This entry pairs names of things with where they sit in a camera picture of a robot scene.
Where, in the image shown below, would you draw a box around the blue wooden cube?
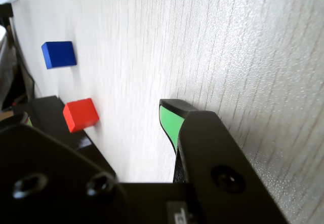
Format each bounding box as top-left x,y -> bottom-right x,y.
41,41 -> 77,70

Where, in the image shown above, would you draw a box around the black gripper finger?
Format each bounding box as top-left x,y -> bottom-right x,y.
159,98 -> 291,224
0,111 -> 135,224

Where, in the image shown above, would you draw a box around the red wooden cube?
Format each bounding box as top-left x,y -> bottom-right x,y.
62,98 -> 100,134

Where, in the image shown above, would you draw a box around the black cardboard box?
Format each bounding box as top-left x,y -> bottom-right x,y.
11,95 -> 117,184

